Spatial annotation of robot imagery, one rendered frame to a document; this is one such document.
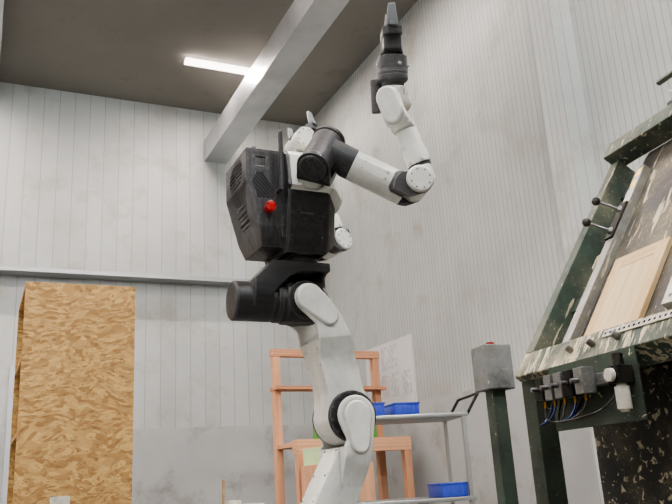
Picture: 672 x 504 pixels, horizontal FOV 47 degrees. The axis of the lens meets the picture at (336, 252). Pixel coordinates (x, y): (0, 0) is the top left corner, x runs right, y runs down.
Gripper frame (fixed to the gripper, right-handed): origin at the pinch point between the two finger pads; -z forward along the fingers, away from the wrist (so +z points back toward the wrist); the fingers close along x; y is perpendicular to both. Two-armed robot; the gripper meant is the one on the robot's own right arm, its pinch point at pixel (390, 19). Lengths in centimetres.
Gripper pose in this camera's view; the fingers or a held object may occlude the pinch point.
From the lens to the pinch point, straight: 231.3
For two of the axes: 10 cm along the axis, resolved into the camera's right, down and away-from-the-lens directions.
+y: 10.0, -0.4, 0.1
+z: 0.4, 10.0, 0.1
